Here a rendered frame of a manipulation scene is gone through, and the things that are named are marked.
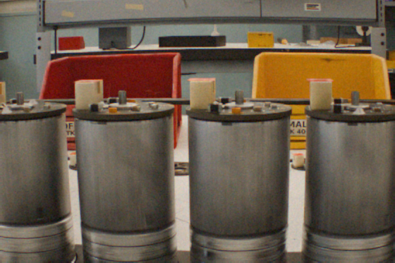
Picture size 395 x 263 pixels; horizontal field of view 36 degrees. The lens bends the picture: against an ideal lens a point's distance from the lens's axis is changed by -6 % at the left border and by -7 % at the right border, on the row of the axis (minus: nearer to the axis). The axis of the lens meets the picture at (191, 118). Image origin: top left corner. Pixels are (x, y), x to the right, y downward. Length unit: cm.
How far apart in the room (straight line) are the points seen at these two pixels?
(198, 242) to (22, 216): 4
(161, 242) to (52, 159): 3
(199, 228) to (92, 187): 3
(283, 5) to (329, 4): 18
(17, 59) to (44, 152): 462
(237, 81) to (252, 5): 217
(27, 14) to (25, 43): 21
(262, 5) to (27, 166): 228
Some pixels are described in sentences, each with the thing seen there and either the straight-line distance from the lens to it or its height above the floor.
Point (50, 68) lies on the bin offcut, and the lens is 49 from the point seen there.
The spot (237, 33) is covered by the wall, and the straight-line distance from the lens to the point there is 454.
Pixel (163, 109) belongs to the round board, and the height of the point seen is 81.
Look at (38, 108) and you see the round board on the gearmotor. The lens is 16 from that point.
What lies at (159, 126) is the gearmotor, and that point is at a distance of 15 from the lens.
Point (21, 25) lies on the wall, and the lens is 476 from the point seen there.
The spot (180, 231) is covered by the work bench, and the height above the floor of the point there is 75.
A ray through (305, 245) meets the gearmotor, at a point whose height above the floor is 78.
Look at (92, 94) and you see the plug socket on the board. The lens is 16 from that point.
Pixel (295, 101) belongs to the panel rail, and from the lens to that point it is 17.
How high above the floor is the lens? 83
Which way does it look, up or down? 8 degrees down
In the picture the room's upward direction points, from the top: 1 degrees counter-clockwise
